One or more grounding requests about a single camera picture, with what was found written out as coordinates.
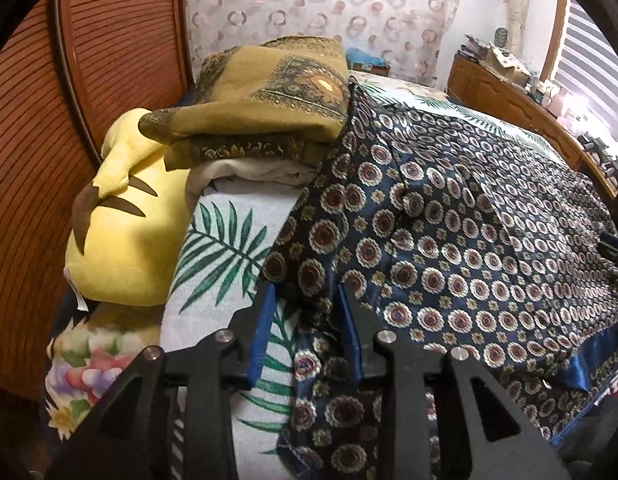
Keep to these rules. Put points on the yellow plush toy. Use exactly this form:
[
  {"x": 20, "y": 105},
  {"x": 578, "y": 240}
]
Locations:
[{"x": 134, "y": 255}]

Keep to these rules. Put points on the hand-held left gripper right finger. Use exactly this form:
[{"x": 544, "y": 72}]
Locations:
[{"x": 350, "y": 332}]

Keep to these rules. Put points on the circle-patterned sheer curtain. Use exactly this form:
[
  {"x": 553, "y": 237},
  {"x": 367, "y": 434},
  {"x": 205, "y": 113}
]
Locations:
[{"x": 314, "y": 5}]

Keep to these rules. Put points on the navy patterned satin top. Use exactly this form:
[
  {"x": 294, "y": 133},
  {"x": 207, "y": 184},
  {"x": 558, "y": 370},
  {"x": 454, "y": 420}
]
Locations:
[{"x": 439, "y": 240}]

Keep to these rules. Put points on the cream window curtain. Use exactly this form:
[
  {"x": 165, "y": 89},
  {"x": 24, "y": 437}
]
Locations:
[{"x": 514, "y": 0}]

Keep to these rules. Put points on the colourful floral blanket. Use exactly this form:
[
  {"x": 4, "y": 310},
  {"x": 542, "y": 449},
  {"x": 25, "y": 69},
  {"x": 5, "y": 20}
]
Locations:
[{"x": 89, "y": 370}]

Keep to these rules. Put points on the white zebra window blind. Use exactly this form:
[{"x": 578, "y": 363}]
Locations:
[{"x": 596, "y": 55}]

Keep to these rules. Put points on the grey round fan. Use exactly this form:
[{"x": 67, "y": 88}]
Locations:
[{"x": 501, "y": 37}]

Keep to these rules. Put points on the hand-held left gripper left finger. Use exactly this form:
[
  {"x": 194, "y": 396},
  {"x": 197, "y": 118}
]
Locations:
[{"x": 261, "y": 332}]

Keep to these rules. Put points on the small box with blue contents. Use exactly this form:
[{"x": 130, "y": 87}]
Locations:
[{"x": 368, "y": 62}]

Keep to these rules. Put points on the open cardboard box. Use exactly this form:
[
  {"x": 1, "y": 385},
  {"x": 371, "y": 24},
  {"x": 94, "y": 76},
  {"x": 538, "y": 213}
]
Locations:
[{"x": 509, "y": 66}]

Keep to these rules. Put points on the mustard patterned cloth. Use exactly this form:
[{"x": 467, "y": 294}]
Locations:
[{"x": 249, "y": 90}]

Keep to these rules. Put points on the wooden side cabinet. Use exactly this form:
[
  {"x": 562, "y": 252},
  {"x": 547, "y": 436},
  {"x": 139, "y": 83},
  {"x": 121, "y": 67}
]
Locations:
[{"x": 509, "y": 105}]

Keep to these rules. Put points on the brown louvred wardrobe door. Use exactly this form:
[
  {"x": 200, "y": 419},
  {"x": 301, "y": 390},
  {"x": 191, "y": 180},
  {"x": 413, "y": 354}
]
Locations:
[
  {"x": 124, "y": 45},
  {"x": 29, "y": 185}
]

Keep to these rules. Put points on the white folded cloth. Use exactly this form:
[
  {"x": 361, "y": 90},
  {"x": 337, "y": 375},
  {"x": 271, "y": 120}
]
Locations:
[{"x": 249, "y": 174}]

